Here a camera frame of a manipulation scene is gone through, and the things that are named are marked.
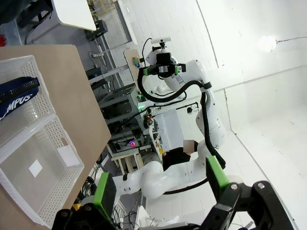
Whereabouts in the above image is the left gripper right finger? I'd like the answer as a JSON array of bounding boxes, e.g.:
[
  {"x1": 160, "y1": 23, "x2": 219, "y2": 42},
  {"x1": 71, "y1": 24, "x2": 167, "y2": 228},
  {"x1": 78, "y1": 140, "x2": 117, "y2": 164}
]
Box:
[{"x1": 199, "y1": 155, "x2": 298, "y2": 230}]

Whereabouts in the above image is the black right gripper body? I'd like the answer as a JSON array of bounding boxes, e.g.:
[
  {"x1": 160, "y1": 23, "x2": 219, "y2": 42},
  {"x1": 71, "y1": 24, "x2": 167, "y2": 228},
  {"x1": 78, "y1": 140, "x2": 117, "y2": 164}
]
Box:
[{"x1": 155, "y1": 64, "x2": 174, "y2": 79}]

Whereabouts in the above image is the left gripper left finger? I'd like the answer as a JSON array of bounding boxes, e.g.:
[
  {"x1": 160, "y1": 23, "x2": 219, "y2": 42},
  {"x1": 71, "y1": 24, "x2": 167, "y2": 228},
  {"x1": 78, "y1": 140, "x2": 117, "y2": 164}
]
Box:
[{"x1": 51, "y1": 172, "x2": 118, "y2": 230}]

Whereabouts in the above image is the navy CAMPUS pencil pouch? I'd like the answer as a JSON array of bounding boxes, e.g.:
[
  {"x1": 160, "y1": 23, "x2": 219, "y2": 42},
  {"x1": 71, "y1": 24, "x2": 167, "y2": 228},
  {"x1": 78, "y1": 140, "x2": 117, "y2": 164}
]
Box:
[{"x1": 0, "y1": 76, "x2": 41, "y2": 121}]

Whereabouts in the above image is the wooden board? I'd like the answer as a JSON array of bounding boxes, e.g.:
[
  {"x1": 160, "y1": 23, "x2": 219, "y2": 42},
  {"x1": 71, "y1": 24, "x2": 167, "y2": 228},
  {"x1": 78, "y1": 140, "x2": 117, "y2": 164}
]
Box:
[{"x1": 123, "y1": 49, "x2": 144, "y2": 81}]

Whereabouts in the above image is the metal equipment rack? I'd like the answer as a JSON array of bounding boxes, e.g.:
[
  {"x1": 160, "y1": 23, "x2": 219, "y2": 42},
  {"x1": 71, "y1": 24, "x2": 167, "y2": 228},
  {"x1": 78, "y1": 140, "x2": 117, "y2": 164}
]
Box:
[{"x1": 98, "y1": 83, "x2": 154, "y2": 155}]

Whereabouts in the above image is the wooden stool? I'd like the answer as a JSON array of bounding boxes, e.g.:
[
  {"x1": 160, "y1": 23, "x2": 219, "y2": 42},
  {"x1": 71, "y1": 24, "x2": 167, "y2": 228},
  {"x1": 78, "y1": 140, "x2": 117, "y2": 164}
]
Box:
[{"x1": 110, "y1": 153, "x2": 144, "y2": 175}]

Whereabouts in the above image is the white control cabinet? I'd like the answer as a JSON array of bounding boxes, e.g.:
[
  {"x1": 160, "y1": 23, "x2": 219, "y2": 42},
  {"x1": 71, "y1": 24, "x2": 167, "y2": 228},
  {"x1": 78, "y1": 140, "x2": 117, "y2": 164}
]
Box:
[{"x1": 155, "y1": 111, "x2": 186, "y2": 154}]

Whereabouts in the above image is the seated person in black top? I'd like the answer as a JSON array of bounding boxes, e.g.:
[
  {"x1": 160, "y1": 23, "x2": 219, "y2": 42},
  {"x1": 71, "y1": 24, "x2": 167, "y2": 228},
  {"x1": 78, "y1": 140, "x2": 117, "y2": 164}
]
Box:
[{"x1": 162, "y1": 139, "x2": 200, "y2": 170}]

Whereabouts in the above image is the white plastic basket with label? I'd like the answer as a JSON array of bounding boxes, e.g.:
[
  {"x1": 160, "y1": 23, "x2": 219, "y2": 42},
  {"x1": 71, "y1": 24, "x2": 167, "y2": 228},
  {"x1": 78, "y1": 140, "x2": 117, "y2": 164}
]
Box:
[{"x1": 0, "y1": 115, "x2": 85, "y2": 228}]

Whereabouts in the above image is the round ceiling light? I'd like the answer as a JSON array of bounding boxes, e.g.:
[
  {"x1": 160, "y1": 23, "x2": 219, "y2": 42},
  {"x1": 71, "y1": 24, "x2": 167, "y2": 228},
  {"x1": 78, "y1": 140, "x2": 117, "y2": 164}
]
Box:
[{"x1": 258, "y1": 35, "x2": 279, "y2": 51}]

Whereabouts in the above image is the white table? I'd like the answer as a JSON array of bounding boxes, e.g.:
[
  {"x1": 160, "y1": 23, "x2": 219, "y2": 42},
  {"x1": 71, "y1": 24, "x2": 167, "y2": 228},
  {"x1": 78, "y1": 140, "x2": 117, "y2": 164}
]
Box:
[{"x1": 51, "y1": 0, "x2": 108, "y2": 42}]

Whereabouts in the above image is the white perforated plastic basket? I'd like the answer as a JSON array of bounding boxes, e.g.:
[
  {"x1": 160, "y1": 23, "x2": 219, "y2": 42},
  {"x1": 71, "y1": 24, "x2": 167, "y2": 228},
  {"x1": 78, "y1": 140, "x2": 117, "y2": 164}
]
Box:
[{"x1": 0, "y1": 55, "x2": 56, "y2": 147}]

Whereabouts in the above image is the clear plastic storage bin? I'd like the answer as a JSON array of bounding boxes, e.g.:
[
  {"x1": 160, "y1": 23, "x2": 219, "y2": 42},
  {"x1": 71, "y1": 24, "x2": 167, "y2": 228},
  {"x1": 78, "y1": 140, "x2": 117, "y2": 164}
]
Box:
[{"x1": 0, "y1": 19, "x2": 23, "y2": 47}]

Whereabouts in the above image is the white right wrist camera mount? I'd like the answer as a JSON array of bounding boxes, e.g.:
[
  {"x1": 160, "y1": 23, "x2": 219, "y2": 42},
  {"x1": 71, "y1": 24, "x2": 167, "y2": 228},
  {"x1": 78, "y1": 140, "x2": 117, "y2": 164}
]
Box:
[{"x1": 146, "y1": 51, "x2": 178, "y2": 65}]

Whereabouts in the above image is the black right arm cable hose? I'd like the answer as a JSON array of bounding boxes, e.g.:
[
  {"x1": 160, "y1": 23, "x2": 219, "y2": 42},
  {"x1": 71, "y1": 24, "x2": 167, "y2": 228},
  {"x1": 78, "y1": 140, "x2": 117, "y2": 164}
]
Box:
[{"x1": 136, "y1": 68, "x2": 226, "y2": 170}]

